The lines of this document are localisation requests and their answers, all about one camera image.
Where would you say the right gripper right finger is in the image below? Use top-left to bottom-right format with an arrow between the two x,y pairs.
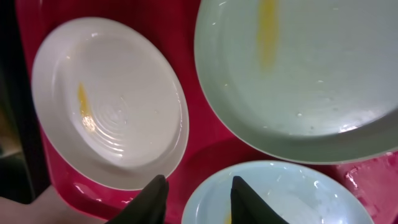
230,176 -> 288,224

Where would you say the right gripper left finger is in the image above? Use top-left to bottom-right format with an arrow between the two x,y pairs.
106,175 -> 169,224

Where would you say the white plate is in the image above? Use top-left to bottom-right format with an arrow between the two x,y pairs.
31,17 -> 189,190

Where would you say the red plastic tray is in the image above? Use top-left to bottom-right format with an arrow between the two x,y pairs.
15,0 -> 397,223

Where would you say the dark green tray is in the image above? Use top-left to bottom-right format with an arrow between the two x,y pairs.
1,0 -> 50,204

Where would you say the light blue plate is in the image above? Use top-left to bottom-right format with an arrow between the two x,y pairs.
182,161 -> 373,224

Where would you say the mint green plate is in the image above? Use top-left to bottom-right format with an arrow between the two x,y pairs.
194,0 -> 397,164

